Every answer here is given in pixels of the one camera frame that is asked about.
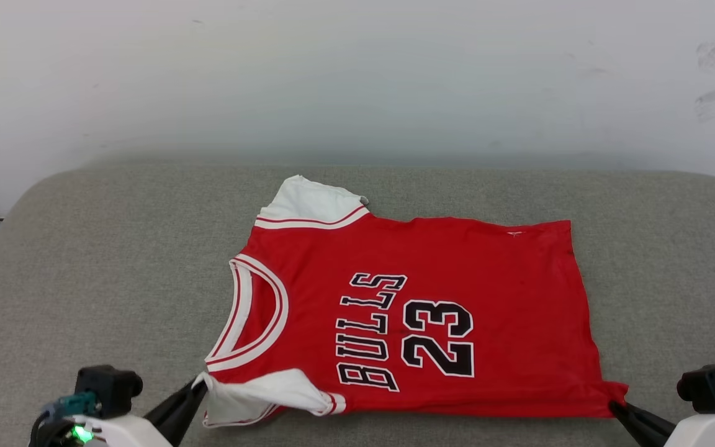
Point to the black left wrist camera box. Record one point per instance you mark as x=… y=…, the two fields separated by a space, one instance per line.
x=109 y=385

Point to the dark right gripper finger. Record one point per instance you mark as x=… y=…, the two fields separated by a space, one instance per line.
x=646 y=429

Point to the red white basketball jersey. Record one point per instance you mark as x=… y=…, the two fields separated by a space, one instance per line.
x=488 y=298

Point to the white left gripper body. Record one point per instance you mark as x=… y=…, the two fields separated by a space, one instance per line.
x=115 y=433

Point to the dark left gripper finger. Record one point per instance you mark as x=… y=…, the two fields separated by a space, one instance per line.
x=177 y=413

